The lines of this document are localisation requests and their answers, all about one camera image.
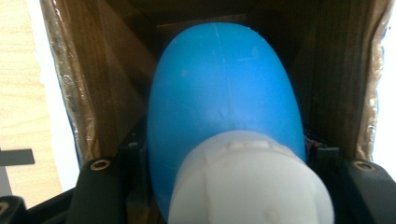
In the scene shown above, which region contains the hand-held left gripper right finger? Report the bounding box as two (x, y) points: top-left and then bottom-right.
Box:
(306, 145), (396, 224)

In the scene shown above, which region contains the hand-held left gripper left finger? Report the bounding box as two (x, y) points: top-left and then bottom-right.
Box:
(65, 124), (153, 224)

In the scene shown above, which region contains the blue cardboard box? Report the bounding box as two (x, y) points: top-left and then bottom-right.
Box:
(40, 0), (395, 224)

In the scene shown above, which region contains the blue bottle with white cap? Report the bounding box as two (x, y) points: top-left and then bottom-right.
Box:
(146, 21), (335, 224)

